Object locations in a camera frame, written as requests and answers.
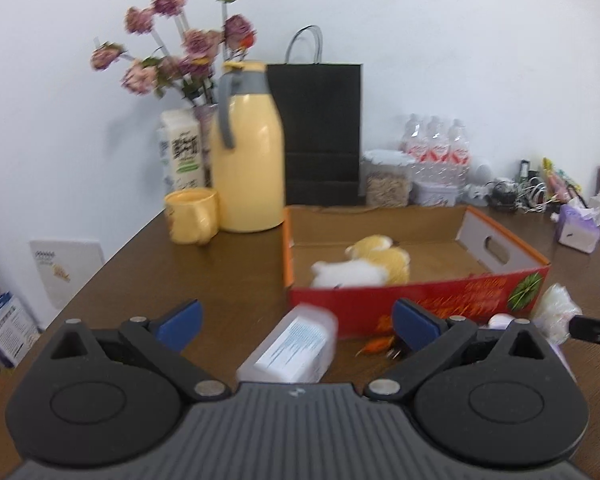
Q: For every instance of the white leaflet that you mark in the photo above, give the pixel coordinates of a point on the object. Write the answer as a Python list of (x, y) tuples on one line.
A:
[(65, 266)]

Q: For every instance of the middle water bottle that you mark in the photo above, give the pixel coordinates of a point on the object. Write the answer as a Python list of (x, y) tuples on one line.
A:
[(438, 143)]

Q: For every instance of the purple tissue pack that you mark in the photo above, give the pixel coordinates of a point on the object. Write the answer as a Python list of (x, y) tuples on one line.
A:
[(577, 227)]

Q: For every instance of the white milk carton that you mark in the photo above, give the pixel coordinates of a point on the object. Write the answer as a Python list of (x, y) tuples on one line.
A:
[(181, 150)]

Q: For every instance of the white plastic rectangular case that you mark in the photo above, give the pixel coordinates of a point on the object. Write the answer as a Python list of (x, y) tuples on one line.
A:
[(299, 350)]

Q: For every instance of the dried orange flower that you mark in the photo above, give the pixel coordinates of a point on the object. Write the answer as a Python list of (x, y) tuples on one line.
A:
[(378, 345)]

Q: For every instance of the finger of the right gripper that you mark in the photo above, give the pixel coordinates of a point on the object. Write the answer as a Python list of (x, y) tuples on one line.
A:
[(586, 329)]

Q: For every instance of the right water bottle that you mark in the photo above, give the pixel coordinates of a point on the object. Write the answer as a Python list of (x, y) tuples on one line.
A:
[(459, 152)]

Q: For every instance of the black paper shopping bag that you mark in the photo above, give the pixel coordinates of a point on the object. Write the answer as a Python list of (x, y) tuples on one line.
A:
[(320, 108)]

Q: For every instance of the colourful snack packet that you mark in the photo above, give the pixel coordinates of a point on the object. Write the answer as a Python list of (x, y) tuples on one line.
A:
[(561, 187)]

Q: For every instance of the yellow ceramic mug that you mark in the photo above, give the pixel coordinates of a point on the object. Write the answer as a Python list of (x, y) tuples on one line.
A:
[(192, 215)]

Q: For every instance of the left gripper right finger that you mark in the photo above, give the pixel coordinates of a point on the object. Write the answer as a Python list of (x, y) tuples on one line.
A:
[(435, 343)]

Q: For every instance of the left water bottle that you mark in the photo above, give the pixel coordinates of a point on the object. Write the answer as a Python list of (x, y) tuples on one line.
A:
[(414, 142)]

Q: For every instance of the plush corgi toy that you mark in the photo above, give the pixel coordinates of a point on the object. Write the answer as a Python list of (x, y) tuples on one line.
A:
[(374, 261)]

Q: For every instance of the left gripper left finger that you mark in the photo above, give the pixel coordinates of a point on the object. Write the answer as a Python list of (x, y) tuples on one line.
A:
[(157, 345)]

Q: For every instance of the clear seed storage container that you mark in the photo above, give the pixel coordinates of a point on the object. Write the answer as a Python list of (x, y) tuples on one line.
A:
[(388, 178)]

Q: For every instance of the water bottle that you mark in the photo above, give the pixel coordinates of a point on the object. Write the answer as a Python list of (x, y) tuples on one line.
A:
[(414, 142), (459, 152), (438, 143)]

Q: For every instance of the white toy robot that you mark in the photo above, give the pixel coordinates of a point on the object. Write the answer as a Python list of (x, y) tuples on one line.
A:
[(480, 177)]

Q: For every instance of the yellow thermos jug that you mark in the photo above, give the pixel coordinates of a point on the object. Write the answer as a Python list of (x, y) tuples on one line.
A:
[(247, 151)]

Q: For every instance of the red orange cardboard box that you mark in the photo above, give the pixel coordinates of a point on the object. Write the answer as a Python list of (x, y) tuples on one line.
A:
[(462, 263)]

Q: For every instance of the small white tin box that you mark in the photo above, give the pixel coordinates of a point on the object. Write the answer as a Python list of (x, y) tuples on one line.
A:
[(434, 194)]

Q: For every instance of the dried pink rose bouquet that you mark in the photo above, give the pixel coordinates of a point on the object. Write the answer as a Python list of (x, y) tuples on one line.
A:
[(184, 57)]

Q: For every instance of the white round lid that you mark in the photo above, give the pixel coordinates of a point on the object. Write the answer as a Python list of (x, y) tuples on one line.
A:
[(500, 321)]

